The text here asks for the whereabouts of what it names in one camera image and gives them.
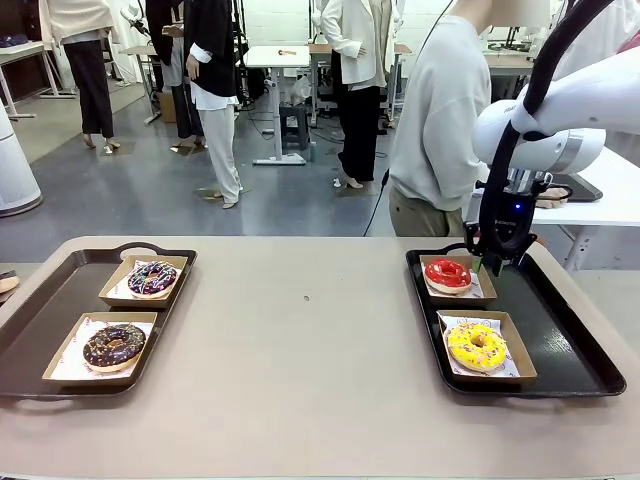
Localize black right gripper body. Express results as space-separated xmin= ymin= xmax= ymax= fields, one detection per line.
xmin=492 ymin=183 xmax=540 ymax=246

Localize white printed paper liner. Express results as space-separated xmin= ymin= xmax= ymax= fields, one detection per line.
xmin=439 ymin=313 xmax=520 ymax=379
xmin=106 ymin=258 xmax=184 ymax=304
xmin=422 ymin=257 xmax=494 ymax=300
xmin=51 ymin=317 xmax=154 ymax=381

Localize red glazed donut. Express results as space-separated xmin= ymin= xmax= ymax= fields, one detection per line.
xmin=424 ymin=258 xmax=474 ymax=295

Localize brown paper food box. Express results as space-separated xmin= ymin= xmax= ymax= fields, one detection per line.
xmin=98 ymin=253 xmax=190 ymax=309
xmin=418 ymin=254 xmax=500 ymax=308
xmin=436 ymin=309 xmax=539 ymax=385
xmin=41 ymin=312 xmax=160 ymax=387

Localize small black serving tray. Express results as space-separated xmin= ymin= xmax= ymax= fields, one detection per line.
xmin=537 ymin=172 xmax=605 ymax=204

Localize yellow glazed sprinkle donut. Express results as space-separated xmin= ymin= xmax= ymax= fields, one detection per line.
xmin=446 ymin=323 xmax=508 ymax=374

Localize purple glazed sprinkle donut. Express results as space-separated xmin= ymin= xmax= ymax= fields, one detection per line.
xmin=127 ymin=260 xmax=180 ymax=300

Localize chocolate glazed sprinkle donut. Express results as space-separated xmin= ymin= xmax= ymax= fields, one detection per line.
xmin=82 ymin=323 xmax=148 ymax=374

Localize person's right hand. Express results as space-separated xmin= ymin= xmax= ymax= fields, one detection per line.
xmin=534 ymin=184 xmax=574 ymax=210

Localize large white table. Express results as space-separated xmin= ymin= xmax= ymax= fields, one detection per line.
xmin=462 ymin=144 xmax=640 ymax=272

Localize person in grey sweater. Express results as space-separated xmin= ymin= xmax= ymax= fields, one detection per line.
xmin=388 ymin=14 xmax=495 ymax=238

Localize background desk wooden top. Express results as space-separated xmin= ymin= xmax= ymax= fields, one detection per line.
xmin=118 ymin=44 xmax=161 ymax=126
xmin=307 ymin=42 xmax=414 ymax=121

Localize figure in white coat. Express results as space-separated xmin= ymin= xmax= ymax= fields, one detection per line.
xmin=554 ymin=0 xmax=640 ymax=81

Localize black step stool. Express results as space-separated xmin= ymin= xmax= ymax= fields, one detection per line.
xmin=278 ymin=103 xmax=311 ymax=151

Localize figure white blazer black trousers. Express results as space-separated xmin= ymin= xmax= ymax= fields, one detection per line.
xmin=319 ymin=0 xmax=395 ymax=190

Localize white plastic bag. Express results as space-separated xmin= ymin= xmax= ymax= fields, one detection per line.
xmin=291 ymin=74 xmax=312 ymax=107

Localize white background desk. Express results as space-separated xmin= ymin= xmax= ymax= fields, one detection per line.
xmin=243 ymin=44 xmax=312 ymax=167

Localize figure black jacket white trousers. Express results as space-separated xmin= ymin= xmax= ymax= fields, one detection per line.
xmin=183 ymin=0 xmax=245 ymax=210

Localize cardboard box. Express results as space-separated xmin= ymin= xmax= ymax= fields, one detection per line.
xmin=158 ymin=91 xmax=177 ymax=124

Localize figure in long black coat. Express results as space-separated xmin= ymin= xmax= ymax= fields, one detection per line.
xmin=145 ymin=0 xmax=206 ymax=150

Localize figure beige top black trousers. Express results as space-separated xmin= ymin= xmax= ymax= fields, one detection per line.
xmin=38 ymin=0 xmax=122 ymax=151

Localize plain tan donut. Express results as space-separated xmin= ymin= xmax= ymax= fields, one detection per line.
xmin=0 ymin=269 xmax=21 ymax=304

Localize white background shelf table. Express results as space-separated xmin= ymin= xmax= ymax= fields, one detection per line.
xmin=0 ymin=39 xmax=62 ymax=121

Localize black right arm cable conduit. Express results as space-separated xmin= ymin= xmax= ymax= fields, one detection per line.
xmin=477 ymin=0 xmax=619 ymax=254

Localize black tray with handles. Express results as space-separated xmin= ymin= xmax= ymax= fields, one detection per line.
xmin=404 ymin=243 xmax=628 ymax=400

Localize thin black hanging cable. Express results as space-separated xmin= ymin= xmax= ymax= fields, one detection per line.
xmin=363 ymin=0 xmax=456 ymax=237

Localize brown tray with handles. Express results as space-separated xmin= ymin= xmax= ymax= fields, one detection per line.
xmin=0 ymin=242 xmax=199 ymax=400

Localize white cylindrical pedestal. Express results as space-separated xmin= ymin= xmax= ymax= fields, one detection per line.
xmin=0 ymin=102 xmax=44 ymax=219

